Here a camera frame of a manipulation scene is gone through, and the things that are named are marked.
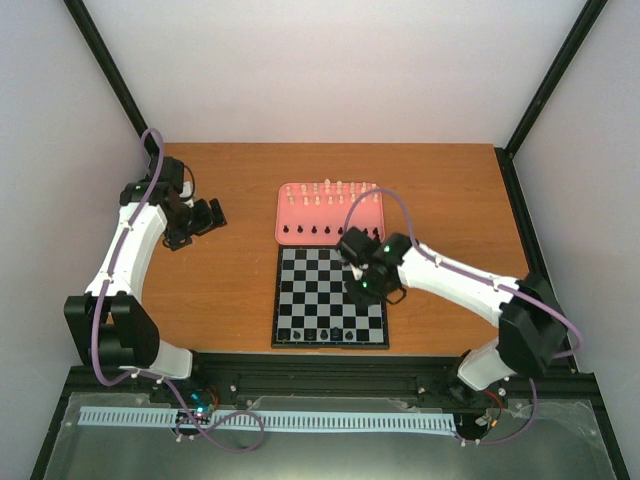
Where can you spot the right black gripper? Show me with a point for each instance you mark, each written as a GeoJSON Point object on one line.
{"type": "Point", "coordinates": [360, 298]}

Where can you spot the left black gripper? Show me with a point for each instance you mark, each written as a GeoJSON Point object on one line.
{"type": "Point", "coordinates": [175, 237]}

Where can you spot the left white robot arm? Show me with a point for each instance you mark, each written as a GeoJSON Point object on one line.
{"type": "Point", "coordinates": [108, 323]}

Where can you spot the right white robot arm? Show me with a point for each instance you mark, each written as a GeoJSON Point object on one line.
{"type": "Point", "coordinates": [525, 312]}

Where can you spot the left controller circuit board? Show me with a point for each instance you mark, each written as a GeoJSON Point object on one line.
{"type": "Point", "coordinates": [206, 402]}

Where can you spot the black white chessboard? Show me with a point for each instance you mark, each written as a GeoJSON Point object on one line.
{"type": "Point", "coordinates": [310, 294]}

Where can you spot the pink plastic tray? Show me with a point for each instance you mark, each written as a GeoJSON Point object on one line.
{"type": "Point", "coordinates": [332, 203]}

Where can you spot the clear acrylic cover sheet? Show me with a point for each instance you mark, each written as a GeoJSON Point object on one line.
{"type": "Point", "coordinates": [557, 440]}

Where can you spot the black aluminium frame base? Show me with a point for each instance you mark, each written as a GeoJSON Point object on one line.
{"type": "Point", "coordinates": [217, 295]}

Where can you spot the light blue slotted cable duct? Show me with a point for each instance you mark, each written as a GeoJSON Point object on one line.
{"type": "Point", "coordinates": [272, 421]}

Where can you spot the left black corner post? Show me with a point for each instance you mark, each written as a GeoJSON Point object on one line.
{"type": "Point", "coordinates": [94, 40]}

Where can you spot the black corner post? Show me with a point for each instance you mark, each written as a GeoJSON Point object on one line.
{"type": "Point", "coordinates": [573, 41]}
{"type": "Point", "coordinates": [94, 40]}

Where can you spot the right black corner post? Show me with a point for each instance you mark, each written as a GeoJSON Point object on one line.
{"type": "Point", "coordinates": [573, 41]}

